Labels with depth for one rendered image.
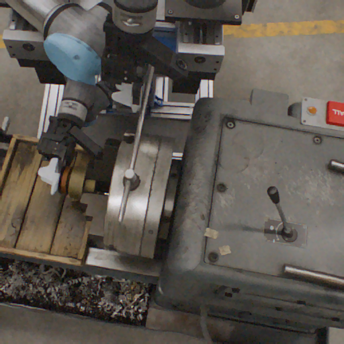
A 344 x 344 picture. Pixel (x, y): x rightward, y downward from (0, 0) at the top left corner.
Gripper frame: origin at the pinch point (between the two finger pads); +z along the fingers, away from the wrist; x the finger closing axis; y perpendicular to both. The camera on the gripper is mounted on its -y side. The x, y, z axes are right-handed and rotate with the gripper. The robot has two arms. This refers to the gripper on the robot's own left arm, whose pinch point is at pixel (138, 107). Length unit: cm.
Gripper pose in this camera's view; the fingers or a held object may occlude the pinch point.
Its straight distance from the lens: 93.7
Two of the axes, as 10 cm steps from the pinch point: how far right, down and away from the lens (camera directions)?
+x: -1.4, 7.9, -6.0
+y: -9.8, -1.8, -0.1
